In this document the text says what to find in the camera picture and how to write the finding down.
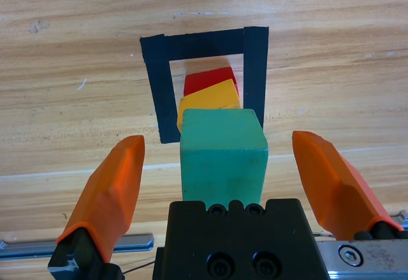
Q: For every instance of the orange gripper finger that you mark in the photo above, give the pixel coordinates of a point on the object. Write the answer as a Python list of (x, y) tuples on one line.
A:
[(334, 190), (105, 197)]

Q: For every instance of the green wooden block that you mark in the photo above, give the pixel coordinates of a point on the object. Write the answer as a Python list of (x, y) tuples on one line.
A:
[(223, 165)]

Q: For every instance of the yellow wooden block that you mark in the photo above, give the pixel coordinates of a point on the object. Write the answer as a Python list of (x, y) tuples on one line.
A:
[(210, 98)]

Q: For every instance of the red wooden block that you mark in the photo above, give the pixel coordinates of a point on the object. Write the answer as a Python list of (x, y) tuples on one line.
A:
[(207, 79)]

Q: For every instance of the black tape square outline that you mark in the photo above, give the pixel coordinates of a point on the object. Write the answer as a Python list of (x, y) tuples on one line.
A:
[(204, 45)]

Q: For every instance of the silver metal rail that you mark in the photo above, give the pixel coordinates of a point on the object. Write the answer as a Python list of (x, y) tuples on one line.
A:
[(28, 246), (400, 219)]

